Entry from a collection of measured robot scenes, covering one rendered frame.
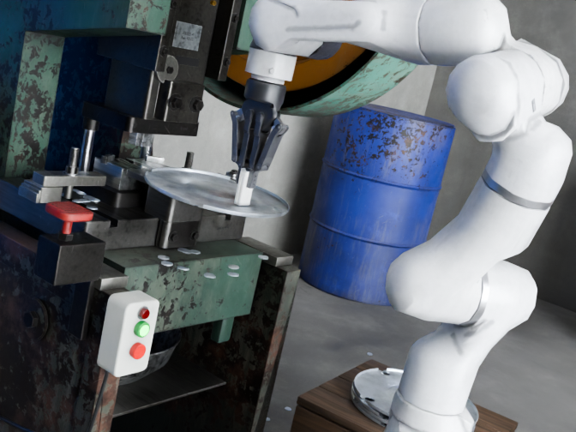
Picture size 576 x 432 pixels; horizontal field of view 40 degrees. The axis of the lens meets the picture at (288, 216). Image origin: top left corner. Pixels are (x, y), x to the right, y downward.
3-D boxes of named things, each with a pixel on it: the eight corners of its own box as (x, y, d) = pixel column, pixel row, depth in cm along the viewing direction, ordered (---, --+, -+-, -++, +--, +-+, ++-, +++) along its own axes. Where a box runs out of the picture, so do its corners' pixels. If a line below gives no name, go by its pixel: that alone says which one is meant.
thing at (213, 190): (272, 229, 142) (273, 225, 142) (121, 184, 146) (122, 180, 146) (299, 201, 170) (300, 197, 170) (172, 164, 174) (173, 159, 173)
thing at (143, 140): (154, 147, 171) (158, 129, 170) (137, 146, 167) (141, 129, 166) (145, 143, 173) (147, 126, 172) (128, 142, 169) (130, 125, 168)
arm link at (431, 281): (565, 214, 115) (456, 196, 109) (489, 341, 128) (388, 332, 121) (530, 173, 124) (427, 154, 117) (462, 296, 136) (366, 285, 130)
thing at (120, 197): (186, 205, 176) (189, 192, 176) (114, 207, 160) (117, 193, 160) (138, 185, 186) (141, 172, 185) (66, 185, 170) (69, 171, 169)
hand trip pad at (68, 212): (90, 255, 134) (98, 212, 133) (60, 258, 129) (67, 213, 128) (65, 243, 138) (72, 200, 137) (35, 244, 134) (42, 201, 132)
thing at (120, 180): (172, 189, 175) (176, 169, 174) (118, 189, 163) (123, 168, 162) (145, 177, 180) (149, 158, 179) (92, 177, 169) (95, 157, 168)
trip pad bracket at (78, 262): (90, 341, 141) (109, 236, 137) (43, 351, 133) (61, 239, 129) (69, 328, 144) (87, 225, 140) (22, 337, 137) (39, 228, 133)
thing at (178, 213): (246, 264, 162) (260, 200, 159) (197, 270, 151) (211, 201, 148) (164, 226, 177) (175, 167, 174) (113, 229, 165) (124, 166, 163)
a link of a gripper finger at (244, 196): (254, 169, 152) (256, 170, 152) (246, 204, 154) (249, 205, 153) (243, 168, 150) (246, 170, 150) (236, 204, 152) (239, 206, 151)
